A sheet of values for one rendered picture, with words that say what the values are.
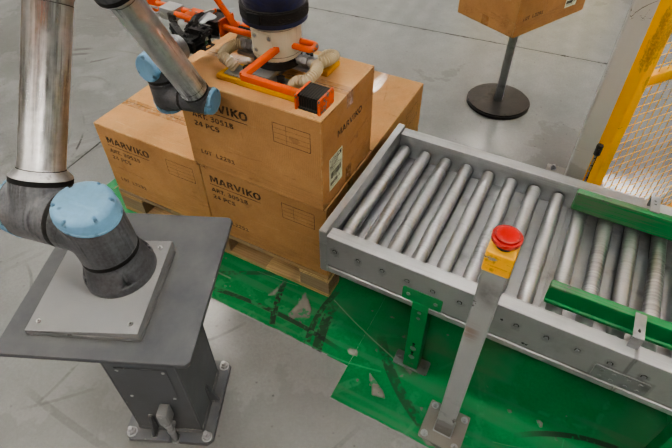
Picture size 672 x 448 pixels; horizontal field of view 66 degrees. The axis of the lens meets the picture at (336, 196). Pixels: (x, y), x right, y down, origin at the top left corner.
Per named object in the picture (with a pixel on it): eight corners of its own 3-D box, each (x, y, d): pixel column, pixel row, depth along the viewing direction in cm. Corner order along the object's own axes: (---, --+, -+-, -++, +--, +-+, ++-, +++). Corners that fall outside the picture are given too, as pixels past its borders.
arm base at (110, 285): (139, 302, 135) (126, 280, 128) (72, 294, 138) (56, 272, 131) (167, 245, 148) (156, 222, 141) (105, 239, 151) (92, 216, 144)
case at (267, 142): (370, 151, 218) (374, 65, 190) (323, 211, 192) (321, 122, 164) (251, 112, 238) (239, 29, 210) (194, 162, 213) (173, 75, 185)
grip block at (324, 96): (334, 102, 154) (334, 87, 151) (319, 117, 149) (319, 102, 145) (309, 94, 157) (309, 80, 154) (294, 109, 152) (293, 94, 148)
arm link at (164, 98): (180, 119, 174) (171, 86, 165) (151, 113, 177) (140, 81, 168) (195, 104, 180) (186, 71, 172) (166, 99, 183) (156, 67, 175)
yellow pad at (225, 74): (314, 89, 178) (313, 77, 175) (299, 104, 172) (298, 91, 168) (233, 65, 190) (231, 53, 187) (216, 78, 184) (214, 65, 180)
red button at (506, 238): (523, 241, 122) (527, 229, 119) (515, 261, 117) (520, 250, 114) (493, 230, 124) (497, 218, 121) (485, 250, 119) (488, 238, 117)
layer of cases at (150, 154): (415, 147, 284) (423, 83, 257) (328, 277, 221) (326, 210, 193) (236, 91, 325) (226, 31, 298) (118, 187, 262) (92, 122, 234)
